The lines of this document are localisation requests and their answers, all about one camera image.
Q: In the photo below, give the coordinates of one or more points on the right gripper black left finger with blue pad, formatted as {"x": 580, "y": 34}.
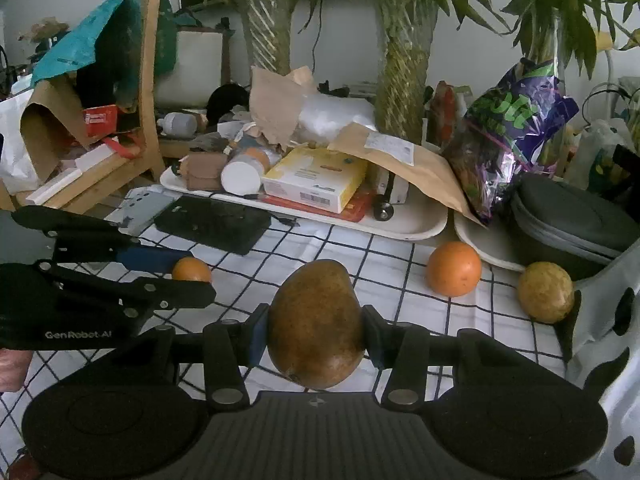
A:
{"x": 223, "y": 348}

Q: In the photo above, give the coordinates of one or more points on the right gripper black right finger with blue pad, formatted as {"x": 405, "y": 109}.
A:
{"x": 408, "y": 350}

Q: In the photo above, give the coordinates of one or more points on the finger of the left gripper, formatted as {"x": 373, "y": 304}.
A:
{"x": 40, "y": 233}
{"x": 175, "y": 295}

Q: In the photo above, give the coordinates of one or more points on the small tangerine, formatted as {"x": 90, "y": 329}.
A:
{"x": 191, "y": 269}

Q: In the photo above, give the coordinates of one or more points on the brown potato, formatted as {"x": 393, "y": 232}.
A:
{"x": 315, "y": 326}

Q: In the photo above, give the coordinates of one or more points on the white painted plate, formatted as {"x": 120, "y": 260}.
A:
{"x": 14, "y": 365}

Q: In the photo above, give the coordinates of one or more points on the wooden chair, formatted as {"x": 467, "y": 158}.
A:
{"x": 89, "y": 124}

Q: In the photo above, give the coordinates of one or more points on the checkered white tablecloth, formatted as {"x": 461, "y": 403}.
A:
{"x": 389, "y": 274}

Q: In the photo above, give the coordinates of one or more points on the grey-green phone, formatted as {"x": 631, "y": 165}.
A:
{"x": 140, "y": 210}

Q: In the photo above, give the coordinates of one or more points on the large orange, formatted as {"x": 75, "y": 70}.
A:
{"x": 453, "y": 269}

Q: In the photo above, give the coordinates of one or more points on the black flat device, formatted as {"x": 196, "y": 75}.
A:
{"x": 225, "y": 226}

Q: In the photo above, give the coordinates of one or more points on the small brown pouch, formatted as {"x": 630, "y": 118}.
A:
{"x": 202, "y": 171}

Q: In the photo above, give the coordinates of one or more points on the white oval tray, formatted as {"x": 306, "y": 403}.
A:
{"x": 419, "y": 219}

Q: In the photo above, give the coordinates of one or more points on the white round jar lid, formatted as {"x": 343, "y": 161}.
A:
{"x": 242, "y": 176}

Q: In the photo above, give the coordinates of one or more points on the yellow-brown pear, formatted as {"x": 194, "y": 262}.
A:
{"x": 546, "y": 292}

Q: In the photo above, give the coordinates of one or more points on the dark grey zip case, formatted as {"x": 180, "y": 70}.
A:
{"x": 555, "y": 222}

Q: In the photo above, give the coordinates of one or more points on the yellow white box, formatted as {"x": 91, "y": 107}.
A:
{"x": 316, "y": 177}

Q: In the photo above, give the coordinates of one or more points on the brown paper envelope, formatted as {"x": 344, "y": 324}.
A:
{"x": 427, "y": 171}

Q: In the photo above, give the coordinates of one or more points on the cow print plush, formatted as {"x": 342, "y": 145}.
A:
{"x": 604, "y": 360}

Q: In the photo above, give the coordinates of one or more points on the crumpled brown paper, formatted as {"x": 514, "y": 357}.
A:
{"x": 276, "y": 102}

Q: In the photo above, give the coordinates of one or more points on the purple green snack bag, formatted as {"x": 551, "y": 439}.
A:
{"x": 504, "y": 131}

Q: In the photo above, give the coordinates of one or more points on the glass plant vase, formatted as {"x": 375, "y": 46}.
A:
{"x": 406, "y": 29}

